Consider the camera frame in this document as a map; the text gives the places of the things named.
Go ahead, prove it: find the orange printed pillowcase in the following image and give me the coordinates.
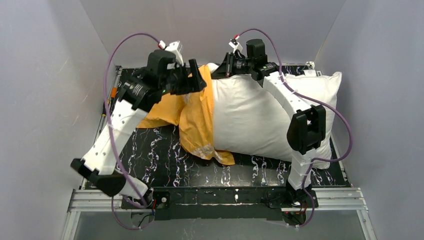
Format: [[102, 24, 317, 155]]
[[137, 63, 235, 166]]

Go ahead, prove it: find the white pillow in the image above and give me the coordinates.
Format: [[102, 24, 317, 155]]
[[200, 71, 342, 165]]

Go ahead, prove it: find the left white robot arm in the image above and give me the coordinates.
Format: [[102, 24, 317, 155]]
[[70, 49, 206, 201]]

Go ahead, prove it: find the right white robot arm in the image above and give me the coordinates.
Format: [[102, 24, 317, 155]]
[[211, 35, 326, 192]]

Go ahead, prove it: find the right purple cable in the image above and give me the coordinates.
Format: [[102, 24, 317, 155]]
[[236, 28, 354, 229]]

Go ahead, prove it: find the purple cable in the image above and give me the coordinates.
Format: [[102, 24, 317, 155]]
[[236, 28, 354, 229], [102, 32, 162, 231]]

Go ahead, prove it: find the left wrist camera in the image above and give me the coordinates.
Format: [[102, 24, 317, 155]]
[[157, 40, 185, 66]]

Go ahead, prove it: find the yellow handled screwdriver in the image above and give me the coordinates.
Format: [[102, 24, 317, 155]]
[[101, 86, 117, 117]]

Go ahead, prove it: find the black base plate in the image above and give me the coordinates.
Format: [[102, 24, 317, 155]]
[[120, 186, 319, 222]]

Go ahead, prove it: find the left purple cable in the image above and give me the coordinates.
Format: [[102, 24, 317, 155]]
[[102, 32, 162, 231]]

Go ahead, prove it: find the aluminium frame rail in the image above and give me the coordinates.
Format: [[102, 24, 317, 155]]
[[60, 187, 376, 240]]

